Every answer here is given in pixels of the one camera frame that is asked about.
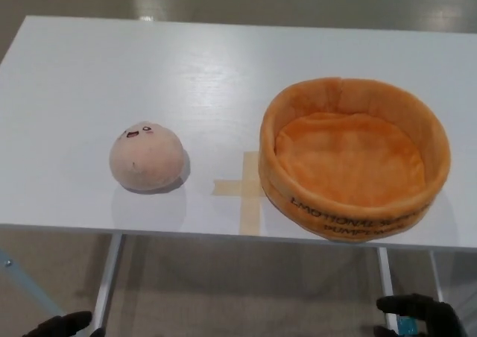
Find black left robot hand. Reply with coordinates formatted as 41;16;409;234
22;310;110;337

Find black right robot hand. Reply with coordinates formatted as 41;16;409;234
374;293;458;337

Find pink round plush toy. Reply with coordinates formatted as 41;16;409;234
109;123;185;197

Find orange plush round plate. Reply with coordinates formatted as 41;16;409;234
258;76;454;243

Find white table leg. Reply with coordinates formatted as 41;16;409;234
376;246;397;315
90;233;126;333
429;250;446;297

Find beige masking tape cross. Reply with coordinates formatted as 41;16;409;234
213;151;268;236

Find light blue metal frame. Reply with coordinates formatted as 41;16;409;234
0;246;63;318

